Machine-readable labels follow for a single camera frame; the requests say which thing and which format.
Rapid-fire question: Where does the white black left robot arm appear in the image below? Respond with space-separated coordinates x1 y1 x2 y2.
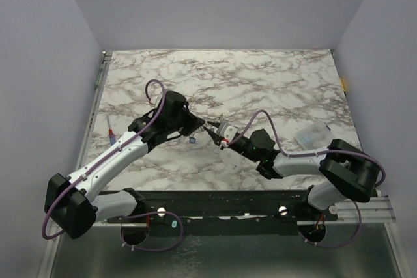
44 91 205 239

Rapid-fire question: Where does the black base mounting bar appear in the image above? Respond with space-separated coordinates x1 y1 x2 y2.
108 190 338 236

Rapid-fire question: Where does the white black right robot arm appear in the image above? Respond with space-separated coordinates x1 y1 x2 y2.
203 122 381 220

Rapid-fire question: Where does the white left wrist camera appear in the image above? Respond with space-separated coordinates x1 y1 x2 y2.
154 95 165 108

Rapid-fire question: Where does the front aluminium frame rail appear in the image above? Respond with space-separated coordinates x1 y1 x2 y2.
94 190 394 225

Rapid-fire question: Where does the blue handled screwdriver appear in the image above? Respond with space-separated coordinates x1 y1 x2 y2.
106 115 116 146

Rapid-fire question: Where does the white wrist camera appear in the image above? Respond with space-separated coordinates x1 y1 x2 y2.
154 95 165 108
216 122 237 143

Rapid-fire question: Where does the clear plastic box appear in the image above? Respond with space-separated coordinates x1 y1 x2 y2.
295 122 334 150

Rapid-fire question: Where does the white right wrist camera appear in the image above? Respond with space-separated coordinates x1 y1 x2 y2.
216 122 237 143

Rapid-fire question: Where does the aluminium table edge rail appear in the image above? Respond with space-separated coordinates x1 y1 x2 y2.
74 51 113 171

